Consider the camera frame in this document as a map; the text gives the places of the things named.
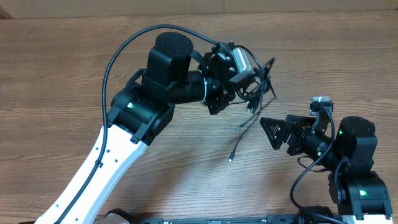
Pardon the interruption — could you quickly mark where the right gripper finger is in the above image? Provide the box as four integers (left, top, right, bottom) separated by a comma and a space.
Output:
285, 114, 316, 128
260, 117, 295, 150

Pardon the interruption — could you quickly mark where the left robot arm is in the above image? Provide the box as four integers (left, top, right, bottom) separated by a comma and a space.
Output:
37, 27, 252, 223

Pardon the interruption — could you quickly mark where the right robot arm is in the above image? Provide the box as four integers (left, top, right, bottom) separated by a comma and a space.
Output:
260, 111, 393, 223

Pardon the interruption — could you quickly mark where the black USB cable long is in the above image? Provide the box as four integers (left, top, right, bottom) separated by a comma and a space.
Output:
228, 57, 277, 162

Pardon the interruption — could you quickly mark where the black USB cable short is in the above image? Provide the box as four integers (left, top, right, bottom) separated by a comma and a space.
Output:
234, 45, 277, 131

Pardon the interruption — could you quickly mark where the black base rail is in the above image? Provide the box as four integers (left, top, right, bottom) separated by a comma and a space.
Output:
94, 208, 331, 224

